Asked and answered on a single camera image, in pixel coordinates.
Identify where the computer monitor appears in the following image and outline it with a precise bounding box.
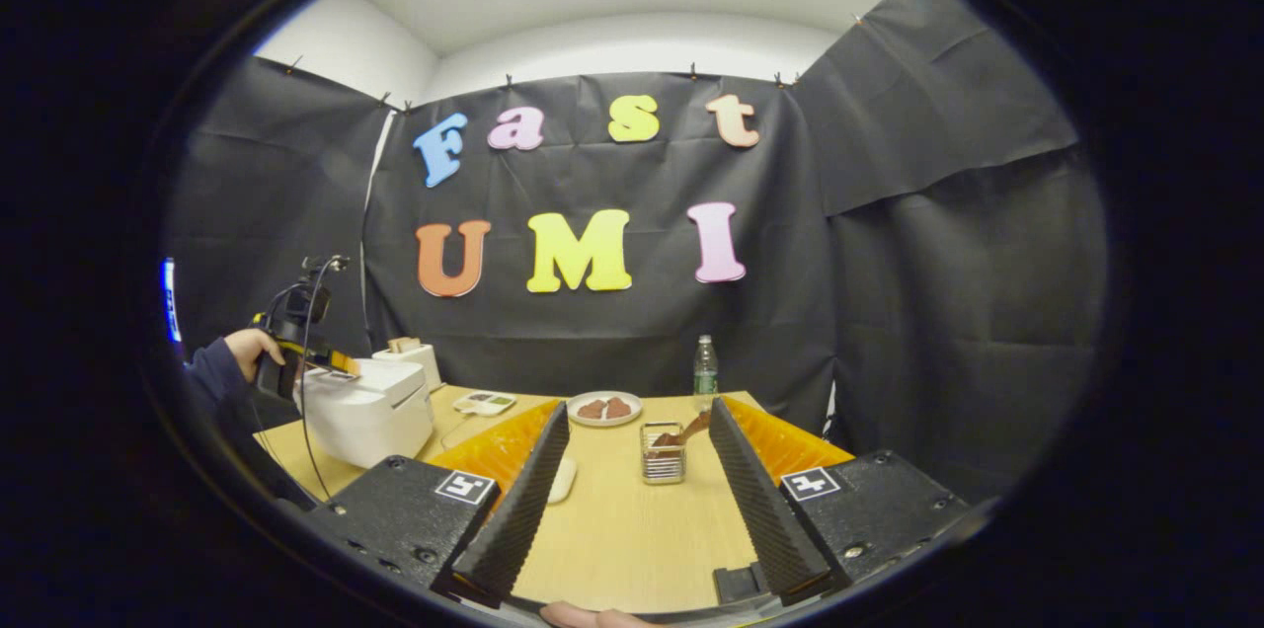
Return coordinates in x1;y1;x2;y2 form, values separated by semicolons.
161;258;184;345

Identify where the brown wooden spoon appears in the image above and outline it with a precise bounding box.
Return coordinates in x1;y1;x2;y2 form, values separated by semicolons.
652;410;712;451

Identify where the white toaster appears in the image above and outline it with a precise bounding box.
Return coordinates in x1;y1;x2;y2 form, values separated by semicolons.
372;337;442;392

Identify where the white rice cooker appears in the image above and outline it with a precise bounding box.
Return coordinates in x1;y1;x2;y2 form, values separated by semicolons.
296;357;435;469

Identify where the black backdrop cloth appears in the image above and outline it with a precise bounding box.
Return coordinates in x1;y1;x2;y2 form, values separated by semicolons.
163;0;1109;506

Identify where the clear plastic water bottle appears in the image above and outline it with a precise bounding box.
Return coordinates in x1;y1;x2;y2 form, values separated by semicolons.
692;334;720;399

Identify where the white divided condiment dish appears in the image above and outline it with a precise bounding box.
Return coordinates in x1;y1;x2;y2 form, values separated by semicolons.
452;392;517;417

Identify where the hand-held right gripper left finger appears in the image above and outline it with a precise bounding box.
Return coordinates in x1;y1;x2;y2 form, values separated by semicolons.
306;401;572;609

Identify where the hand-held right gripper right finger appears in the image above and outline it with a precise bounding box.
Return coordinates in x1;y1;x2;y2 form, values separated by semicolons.
709;397;974;607

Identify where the white round plate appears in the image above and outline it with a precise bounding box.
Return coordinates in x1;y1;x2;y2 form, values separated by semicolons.
567;391;644;428

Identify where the metal wire chopstick holder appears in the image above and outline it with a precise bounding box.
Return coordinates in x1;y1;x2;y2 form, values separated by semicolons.
640;422;687;485

